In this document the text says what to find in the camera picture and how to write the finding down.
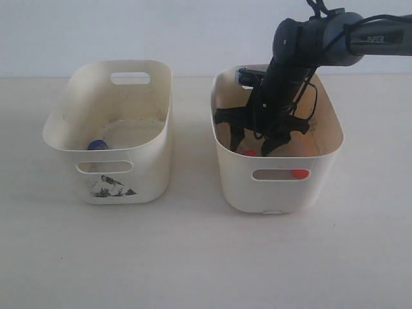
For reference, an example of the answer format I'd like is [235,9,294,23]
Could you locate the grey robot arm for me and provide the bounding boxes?
[214,9,411,156]

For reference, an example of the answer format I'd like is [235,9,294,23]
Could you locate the clear bottle orange cap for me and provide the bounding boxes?
[292,169,310,180]

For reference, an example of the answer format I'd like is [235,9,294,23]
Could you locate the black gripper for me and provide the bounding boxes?
[214,61,311,157]

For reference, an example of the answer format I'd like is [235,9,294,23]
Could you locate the black cable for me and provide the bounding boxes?
[289,69,319,122]

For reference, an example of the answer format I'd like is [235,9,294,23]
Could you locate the clear bottle blue cap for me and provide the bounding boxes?
[87,139,109,151]

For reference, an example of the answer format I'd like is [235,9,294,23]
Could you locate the cream plastic bin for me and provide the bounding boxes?
[42,60,173,205]
[212,76,344,214]

